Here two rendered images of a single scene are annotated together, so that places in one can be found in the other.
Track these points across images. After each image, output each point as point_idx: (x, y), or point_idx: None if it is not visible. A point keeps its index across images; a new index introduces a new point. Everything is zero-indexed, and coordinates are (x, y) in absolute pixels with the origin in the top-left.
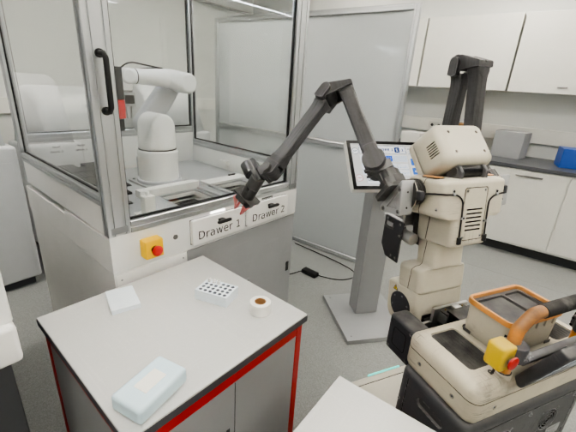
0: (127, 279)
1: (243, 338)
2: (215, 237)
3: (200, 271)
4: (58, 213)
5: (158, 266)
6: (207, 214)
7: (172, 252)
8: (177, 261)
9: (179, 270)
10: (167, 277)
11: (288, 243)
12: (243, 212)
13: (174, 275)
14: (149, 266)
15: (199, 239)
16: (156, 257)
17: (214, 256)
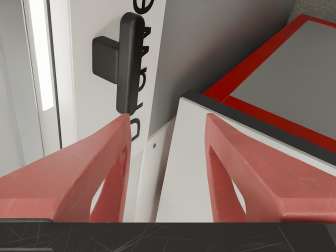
0: None
1: None
2: (157, 57)
3: (235, 187)
4: None
5: (144, 199)
6: (53, 126)
7: (133, 184)
8: (153, 156)
9: (188, 191)
10: (189, 222)
11: None
12: (231, 180)
13: (195, 214)
14: (137, 217)
15: (138, 136)
16: (129, 216)
17: (193, 22)
